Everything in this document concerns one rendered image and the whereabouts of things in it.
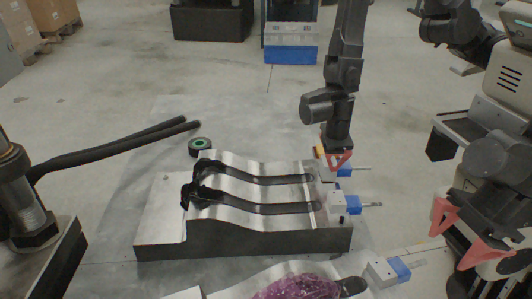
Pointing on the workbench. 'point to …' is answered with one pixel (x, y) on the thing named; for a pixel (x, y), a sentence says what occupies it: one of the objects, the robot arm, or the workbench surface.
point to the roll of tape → (193, 145)
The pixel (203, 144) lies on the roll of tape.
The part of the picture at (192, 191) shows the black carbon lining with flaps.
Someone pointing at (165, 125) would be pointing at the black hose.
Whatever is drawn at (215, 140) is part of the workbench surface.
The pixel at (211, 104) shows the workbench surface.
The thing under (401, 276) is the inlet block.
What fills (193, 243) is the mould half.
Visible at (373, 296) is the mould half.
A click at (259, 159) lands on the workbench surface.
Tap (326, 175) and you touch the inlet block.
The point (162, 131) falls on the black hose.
